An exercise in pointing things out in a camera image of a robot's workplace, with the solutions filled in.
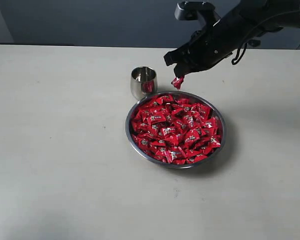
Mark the red wrapped candy pile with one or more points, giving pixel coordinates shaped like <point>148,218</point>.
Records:
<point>176,130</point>

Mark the stainless steel cup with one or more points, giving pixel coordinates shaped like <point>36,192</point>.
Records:
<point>143,82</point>

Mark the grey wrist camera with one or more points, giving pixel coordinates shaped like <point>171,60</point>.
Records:
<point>203,12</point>

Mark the round stainless steel plate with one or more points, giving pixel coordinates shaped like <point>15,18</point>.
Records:
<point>220,120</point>

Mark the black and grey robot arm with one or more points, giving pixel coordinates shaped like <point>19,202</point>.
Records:
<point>263,16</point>

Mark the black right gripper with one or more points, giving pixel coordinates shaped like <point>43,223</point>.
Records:
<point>210,48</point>

